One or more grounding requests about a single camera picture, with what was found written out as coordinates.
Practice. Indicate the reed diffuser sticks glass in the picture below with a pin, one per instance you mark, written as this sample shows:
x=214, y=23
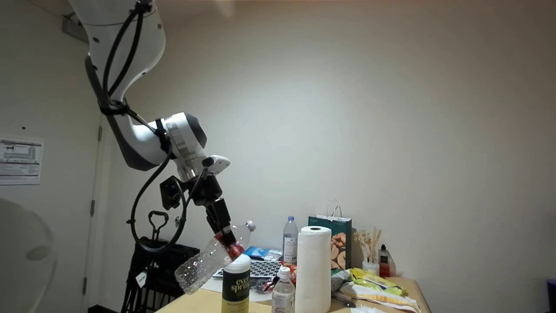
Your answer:
x=369, y=249

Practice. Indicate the grey door closer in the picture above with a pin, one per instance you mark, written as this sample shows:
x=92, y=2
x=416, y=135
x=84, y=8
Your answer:
x=72, y=29

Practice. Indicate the black folding crate cart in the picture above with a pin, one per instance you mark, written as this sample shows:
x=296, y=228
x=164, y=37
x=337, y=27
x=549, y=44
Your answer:
x=157, y=284

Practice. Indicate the white door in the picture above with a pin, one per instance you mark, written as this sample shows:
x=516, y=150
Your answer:
x=70, y=175

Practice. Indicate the green paper gift bag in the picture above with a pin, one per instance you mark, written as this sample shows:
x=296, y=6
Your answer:
x=341, y=237

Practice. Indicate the small red sauce bottle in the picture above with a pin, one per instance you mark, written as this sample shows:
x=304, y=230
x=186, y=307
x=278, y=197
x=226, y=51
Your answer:
x=384, y=263

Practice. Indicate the red snack package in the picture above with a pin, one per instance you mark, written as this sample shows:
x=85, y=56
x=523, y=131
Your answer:
x=270, y=284

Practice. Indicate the white paper towel roll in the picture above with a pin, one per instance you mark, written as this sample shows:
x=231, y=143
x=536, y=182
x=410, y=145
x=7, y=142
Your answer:
x=313, y=267

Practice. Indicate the clear water bottle blue cap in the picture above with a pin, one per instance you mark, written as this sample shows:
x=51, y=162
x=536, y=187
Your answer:
x=289, y=241

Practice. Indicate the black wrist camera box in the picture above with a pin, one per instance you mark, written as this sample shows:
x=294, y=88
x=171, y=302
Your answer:
x=172, y=194

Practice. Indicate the yellow green packet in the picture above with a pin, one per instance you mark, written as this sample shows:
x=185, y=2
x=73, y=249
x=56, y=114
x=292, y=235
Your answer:
x=376, y=281

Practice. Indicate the white paper door sign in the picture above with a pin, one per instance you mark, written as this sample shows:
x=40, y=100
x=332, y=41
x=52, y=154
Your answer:
x=19, y=162

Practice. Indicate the clear plastic bottle red label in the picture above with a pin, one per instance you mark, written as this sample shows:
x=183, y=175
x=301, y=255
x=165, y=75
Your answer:
x=200, y=270

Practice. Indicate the blue plastic packet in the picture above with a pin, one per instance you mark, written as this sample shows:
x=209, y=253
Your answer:
x=261, y=253

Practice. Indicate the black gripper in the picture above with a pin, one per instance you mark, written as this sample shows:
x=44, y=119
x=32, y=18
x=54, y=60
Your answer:
x=207, y=201

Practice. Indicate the grey foil packet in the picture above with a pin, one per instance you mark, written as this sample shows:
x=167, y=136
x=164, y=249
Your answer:
x=343, y=284

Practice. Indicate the yellow canister with white lid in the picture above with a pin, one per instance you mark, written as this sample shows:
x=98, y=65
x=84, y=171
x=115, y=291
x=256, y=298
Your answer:
x=237, y=288

